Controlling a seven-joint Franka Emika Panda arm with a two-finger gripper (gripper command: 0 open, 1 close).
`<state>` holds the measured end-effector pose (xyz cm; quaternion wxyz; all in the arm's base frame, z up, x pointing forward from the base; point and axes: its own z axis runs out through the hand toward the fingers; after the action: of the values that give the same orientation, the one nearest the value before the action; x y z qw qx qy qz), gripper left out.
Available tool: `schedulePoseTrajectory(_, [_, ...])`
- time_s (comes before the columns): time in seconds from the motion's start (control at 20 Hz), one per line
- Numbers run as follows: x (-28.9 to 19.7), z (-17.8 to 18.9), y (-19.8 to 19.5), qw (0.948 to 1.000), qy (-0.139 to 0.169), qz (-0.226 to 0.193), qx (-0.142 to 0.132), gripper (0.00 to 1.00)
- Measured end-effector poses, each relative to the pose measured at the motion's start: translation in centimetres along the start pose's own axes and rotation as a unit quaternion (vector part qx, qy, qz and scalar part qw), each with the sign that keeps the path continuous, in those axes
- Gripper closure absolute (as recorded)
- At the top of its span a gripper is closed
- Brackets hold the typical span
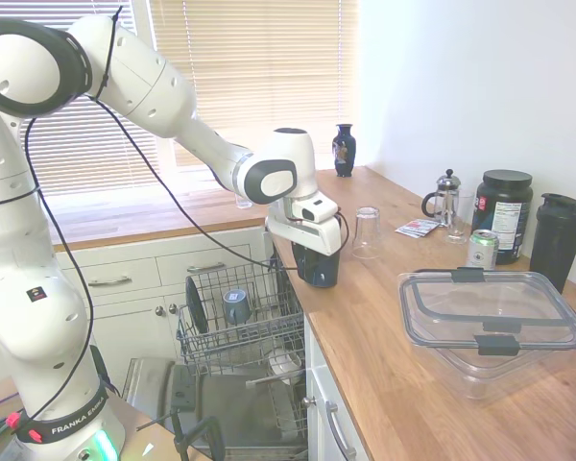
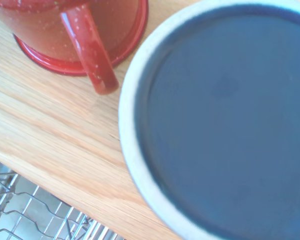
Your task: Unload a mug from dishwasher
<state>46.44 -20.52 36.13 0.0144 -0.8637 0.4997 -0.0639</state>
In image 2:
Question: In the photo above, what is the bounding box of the blue mug with pale rim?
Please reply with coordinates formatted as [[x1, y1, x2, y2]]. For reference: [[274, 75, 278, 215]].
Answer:
[[117, 0, 300, 240]]

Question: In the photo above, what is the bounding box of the red enamel mug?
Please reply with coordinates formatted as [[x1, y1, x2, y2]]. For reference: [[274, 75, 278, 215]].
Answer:
[[0, 0, 150, 96]]

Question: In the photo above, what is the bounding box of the wire dishwasher rack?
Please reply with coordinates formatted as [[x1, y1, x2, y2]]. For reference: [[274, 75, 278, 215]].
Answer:
[[0, 156, 123, 240]]

